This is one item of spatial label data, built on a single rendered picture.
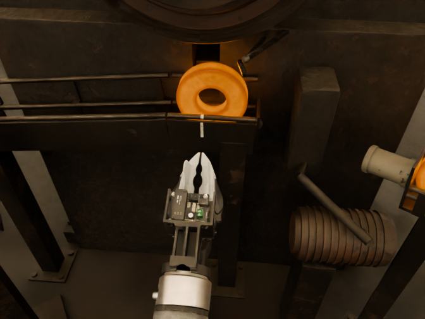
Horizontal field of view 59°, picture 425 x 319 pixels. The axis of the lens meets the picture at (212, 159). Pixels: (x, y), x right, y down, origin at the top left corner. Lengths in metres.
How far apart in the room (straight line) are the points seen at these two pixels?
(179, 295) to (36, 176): 1.39
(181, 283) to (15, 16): 0.67
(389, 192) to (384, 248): 0.89
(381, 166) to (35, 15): 0.78
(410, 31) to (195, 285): 0.64
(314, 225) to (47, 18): 0.72
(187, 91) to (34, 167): 1.21
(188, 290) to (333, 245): 0.43
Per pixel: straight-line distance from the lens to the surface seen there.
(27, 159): 1.95
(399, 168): 0.80
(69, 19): 0.89
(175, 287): 0.52
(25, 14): 0.95
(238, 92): 0.79
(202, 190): 0.61
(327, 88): 0.77
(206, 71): 0.77
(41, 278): 1.48
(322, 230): 0.86
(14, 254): 1.59
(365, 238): 0.83
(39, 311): 1.42
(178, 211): 0.54
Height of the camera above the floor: 1.19
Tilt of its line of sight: 43 degrees down
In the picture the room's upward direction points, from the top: straight up
